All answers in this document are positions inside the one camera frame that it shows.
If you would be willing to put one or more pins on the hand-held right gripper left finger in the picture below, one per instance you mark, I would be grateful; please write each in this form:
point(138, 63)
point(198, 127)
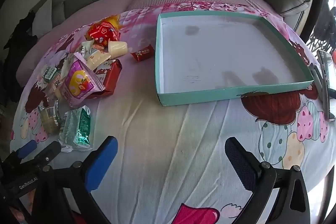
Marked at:
point(102, 163)

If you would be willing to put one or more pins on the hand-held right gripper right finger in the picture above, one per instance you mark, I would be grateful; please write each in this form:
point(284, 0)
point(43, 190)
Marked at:
point(241, 166)

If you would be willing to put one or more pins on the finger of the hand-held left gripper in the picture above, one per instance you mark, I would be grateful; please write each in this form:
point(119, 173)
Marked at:
point(27, 148)
point(50, 151)

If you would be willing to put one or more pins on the dark red snack packet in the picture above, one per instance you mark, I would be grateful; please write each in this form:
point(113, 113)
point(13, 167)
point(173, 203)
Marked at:
point(111, 74)

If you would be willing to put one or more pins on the teal cardboard box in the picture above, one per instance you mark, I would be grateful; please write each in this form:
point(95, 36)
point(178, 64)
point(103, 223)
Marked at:
point(223, 56)

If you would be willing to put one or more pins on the red flower print snack packet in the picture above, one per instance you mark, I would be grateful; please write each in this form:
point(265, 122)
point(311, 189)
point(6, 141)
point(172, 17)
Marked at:
point(101, 32)

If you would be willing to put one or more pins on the olive beige snack packet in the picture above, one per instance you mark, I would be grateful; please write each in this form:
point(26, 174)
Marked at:
point(50, 119)

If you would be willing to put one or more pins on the shiny green snack packet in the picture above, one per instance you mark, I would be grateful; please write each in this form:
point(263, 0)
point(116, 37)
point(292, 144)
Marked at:
point(76, 129)

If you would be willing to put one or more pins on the printed blanket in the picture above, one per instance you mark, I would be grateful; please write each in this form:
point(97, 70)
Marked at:
point(170, 148)

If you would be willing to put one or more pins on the purple snack packet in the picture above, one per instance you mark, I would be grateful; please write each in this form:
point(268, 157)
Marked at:
point(78, 82)

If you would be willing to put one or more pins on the green and white biscuit packet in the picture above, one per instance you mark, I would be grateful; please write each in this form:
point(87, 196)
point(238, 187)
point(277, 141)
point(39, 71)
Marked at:
point(51, 74)

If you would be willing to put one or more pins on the black clothing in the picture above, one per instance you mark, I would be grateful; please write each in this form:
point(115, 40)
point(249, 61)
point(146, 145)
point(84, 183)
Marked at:
point(18, 56)

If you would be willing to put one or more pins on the small red candy packet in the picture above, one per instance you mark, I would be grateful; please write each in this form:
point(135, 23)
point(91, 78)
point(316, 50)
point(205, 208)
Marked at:
point(142, 54)

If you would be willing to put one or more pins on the black smartphone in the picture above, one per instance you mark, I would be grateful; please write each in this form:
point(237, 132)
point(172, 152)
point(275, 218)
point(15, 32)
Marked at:
point(326, 82)

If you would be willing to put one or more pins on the white cushion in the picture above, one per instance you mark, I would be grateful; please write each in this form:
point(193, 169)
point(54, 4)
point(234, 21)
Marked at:
point(43, 19)

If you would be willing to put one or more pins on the yellow snack packet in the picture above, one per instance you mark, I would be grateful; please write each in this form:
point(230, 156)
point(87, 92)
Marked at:
point(114, 21)

